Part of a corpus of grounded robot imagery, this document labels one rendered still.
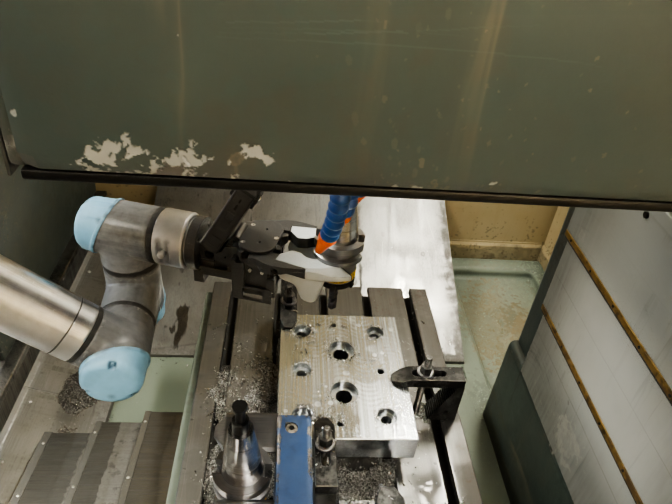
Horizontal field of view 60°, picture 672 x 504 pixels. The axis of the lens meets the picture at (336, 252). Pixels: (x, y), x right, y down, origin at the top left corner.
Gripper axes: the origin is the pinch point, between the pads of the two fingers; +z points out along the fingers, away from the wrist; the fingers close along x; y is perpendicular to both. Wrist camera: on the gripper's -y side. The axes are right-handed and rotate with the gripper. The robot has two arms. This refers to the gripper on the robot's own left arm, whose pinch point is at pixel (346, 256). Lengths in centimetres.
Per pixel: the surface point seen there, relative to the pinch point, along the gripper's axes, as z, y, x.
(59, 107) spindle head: -9.2, -31.8, 36.1
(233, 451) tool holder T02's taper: -5.9, 7.5, 25.2
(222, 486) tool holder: -6.8, 12.5, 26.1
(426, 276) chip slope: 14, 61, -81
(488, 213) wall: 31, 55, -113
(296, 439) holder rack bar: -0.9, 12.3, 18.8
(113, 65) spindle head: -6.6, -33.9, 35.5
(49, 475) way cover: -53, 63, 2
